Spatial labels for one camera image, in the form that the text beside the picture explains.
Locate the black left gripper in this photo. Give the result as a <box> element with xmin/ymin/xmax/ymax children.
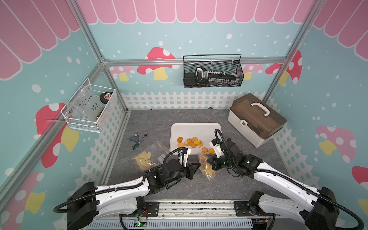
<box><xmin>165</xmin><ymin>161</ymin><xmax>201</xmax><ymax>186</ymax></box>

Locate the ziploc bag with yellow snack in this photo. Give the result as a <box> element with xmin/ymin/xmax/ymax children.
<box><xmin>198</xmin><ymin>153</ymin><xmax>216</xmax><ymax>180</ymax></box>

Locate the clear ziploc bag of cookies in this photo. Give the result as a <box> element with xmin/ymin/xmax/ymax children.
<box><xmin>133</xmin><ymin>140</ymin><xmax>170</xmax><ymax>172</ymax></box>

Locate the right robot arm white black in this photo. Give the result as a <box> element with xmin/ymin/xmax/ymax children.
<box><xmin>208</xmin><ymin>129</ymin><xmax>364</xmax><ymax>230</ymax></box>

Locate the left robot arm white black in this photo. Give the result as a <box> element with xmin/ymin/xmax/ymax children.
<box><xmin>53</xmin><ymin>147</ymin><xmax>201</xmax><ymax>230</ymax></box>

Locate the labelled clear plastic bag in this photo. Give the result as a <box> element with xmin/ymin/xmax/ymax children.
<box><xmin>66</xmin><ymin>85</ymin><xmax>104</xmax><ymax>122</ymax></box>

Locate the ridged round cookie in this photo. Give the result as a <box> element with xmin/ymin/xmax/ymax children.
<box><xmin>185</xmin><ymin>139</ymin><xmax>193</xmax><ymax>146</ymax></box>

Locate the white plastic tray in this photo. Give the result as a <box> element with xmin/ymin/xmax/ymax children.
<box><xmin>169</xmin><ymin>123</ymin><xmax>221</xmax><ymax>156</ymax></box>

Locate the white box brown lid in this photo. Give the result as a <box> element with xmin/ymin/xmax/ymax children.
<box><xmin>228</xmin><ymin>93</ymin><xmax>287</xmax><ymax>148</ymax></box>

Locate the socket set in basket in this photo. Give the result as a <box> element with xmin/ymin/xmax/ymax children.
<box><xmin>195</xmin><ymin>68</ymin><xmax>239</xmax><ymax>86</ymax></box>

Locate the black tape roll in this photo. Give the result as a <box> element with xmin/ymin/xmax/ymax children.
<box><xmin>99</xmin><ymin>92</ymin><xmax>113</xmax><ymax>104</ymax></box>

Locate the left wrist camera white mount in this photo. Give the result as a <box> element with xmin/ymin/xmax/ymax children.
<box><xmin>178</xmin><ymin>147</ymin><xmax>191</xmax><ymax>167</ymax></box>

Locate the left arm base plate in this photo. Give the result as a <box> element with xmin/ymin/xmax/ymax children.
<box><xmin>126</xmin><ymin>202</ymin><xmax>160</xmax><ymax>218</ymax></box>

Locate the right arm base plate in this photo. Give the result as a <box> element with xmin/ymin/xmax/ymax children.
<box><xmin>233</xmin><ymin>201</ymin><xmax>272</xmax><ymax>218</ymax></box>

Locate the green handled tool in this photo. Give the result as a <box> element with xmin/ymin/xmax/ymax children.
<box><xmin>129</xmin><ymin>133</ymin><xmax>148</xmax><ymax>150</ymax></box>

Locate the black wire mesh basket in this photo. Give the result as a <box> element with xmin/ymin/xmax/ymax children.
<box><xmin>183</xmin><ymin>54</ymin><xmax>244</xmax><ymax>88</ymax></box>

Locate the white wire basket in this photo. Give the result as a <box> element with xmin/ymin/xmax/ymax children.
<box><xmin>61</xmin><ymin>79</ymin><xmax>117</xmax><ymax>133</ymax></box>

